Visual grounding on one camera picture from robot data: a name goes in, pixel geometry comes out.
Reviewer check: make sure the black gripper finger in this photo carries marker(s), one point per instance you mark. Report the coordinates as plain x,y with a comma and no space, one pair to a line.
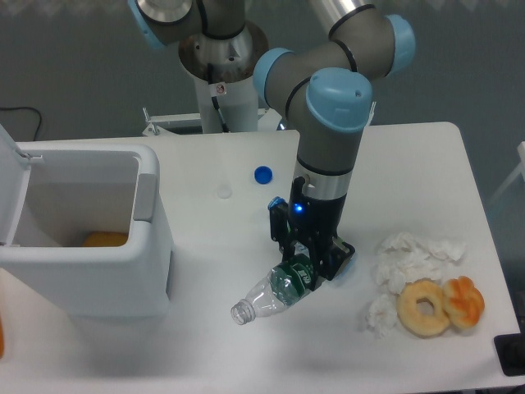
283,233
330,258

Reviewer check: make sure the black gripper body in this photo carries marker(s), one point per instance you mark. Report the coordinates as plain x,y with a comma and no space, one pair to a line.
313,220

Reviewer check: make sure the clear green label bottle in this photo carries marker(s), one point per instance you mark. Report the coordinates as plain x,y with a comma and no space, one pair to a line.
279,289

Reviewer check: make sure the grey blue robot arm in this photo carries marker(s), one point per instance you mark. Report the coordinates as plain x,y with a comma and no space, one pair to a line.
325,94

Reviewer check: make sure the blue label plastic bottle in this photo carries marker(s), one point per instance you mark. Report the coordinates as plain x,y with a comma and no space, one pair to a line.
277,204

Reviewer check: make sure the blue bottle cap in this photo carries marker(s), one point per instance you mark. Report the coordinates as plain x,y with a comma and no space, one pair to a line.
263,175

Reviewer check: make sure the white bottle cap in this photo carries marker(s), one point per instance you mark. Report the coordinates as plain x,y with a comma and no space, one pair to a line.
224,192

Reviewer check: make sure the white trash can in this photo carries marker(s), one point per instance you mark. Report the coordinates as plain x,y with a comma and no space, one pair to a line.
53,194

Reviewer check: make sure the large crumpled white tissue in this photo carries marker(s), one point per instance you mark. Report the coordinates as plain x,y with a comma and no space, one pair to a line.
403,258

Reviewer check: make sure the small crumpled white tissue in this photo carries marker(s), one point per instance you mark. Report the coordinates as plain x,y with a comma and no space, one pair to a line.
381,317

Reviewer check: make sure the orange glazed pastry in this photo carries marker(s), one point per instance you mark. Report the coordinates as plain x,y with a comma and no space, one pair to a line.
463,302

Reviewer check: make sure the orange object in bin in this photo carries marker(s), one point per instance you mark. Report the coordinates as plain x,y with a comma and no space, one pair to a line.
105,239

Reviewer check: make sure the black device at edge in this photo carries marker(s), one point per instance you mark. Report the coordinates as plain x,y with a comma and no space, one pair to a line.
510,352

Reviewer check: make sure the orange object left edge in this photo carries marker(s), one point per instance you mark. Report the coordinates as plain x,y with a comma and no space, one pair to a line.
2,340

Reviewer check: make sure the plain ring donut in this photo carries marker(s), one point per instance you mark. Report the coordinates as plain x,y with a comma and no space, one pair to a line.
420,309

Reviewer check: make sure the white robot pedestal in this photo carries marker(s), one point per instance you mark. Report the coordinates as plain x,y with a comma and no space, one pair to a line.
222,71

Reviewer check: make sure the white frame right edge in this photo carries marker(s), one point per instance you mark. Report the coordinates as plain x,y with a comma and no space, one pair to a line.
511,187

